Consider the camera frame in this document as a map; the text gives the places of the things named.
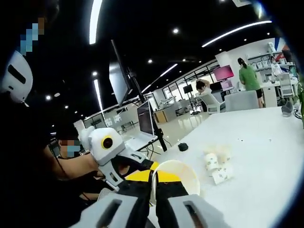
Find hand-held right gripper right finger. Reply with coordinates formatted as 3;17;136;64
155;171;230;228

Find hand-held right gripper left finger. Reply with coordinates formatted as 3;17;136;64
80;169;153;228

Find white paper cup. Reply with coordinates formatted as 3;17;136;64
149;159;201;207

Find pile of paper cups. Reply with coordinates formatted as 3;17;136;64
203;143;235;185

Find silver laptop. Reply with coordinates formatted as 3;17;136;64
124;99;159;152

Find black stand pole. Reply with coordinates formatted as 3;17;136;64
125;66;168;152

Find wooden cabinet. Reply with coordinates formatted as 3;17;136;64
153;111;167;123

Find dark mounted monitor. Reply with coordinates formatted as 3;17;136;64
108;39;133;107

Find operator person with mask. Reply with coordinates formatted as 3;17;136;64
0;90;100;228

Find black screen on stand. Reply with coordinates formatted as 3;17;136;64
182;85;194;114

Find white office chair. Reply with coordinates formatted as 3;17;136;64
199;92;226;114
279;73;294;97

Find white worn device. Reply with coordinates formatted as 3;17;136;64
0;50;33;107

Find grey chair backrest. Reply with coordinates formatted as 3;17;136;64
224;90;259;112

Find pink monitor screen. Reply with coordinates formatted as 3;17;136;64
212;65;235;83

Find grey curved device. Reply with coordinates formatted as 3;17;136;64
281;101;295;117

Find storage shelves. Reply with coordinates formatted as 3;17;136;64
247;42;297;79

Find long ceiling light strip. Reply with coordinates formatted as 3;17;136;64
201;20;273;48

